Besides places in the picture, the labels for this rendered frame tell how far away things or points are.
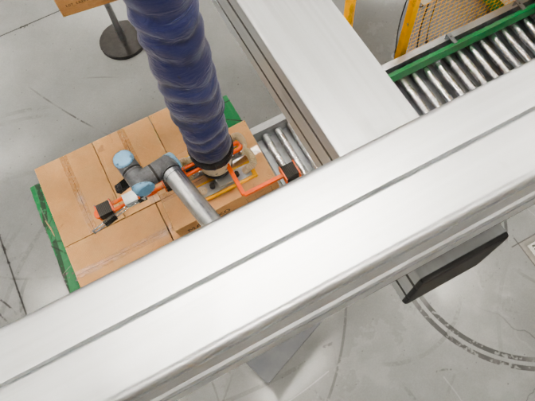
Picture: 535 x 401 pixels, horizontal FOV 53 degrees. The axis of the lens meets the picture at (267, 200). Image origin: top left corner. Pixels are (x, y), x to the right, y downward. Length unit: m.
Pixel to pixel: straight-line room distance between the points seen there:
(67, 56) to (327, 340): 3.09
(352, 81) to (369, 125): 0.06
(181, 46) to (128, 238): 1.71
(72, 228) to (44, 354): 3.10
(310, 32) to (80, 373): 0.45
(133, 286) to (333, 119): 0.31
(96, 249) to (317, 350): 1.51
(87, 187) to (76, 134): 0.96
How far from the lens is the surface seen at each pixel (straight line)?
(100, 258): 3.34
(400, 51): 3.85
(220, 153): 2.53
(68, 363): 0.38
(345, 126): 0.58
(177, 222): 2.85
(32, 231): 4.21
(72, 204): 3.53
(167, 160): 2.38
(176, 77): 1.97
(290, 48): 0.63
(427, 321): 3.70
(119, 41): 4.78
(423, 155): 0.39
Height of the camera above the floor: 3.55
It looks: 67 degrees down
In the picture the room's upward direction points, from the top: 8 degrees counter-clockwise
